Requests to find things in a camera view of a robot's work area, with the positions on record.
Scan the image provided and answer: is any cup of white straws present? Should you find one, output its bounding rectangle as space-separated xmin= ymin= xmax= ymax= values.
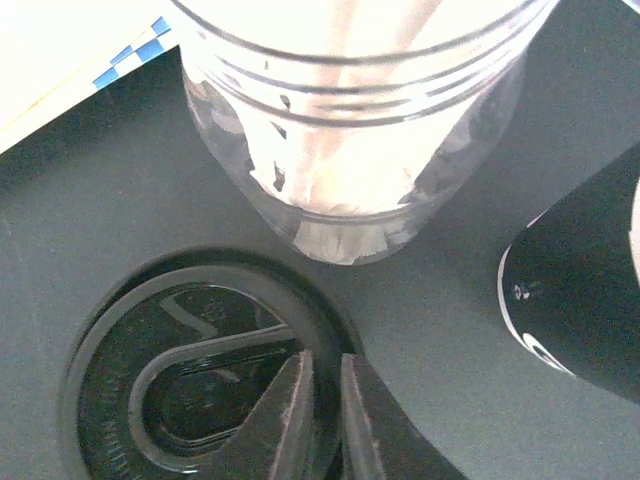
xmin=165 ymin=1 xmax=555 ymax=266

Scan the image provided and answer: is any stack of plain paper cups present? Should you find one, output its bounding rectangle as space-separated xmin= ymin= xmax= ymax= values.
xmin=497 ymin=146 xmax=639 ymax=402

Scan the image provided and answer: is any blue checkered paper bag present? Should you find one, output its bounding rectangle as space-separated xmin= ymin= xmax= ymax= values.
xmin=1 ymin=1 xmax=167 ymax=151

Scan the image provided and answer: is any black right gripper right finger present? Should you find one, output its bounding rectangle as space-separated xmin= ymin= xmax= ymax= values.
xmin=341 ymin=354 xmax=465 ymax=480

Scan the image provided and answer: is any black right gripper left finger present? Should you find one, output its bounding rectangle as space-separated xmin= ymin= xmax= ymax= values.
xmin=194 ymin=350 xmax=314 ymax=479

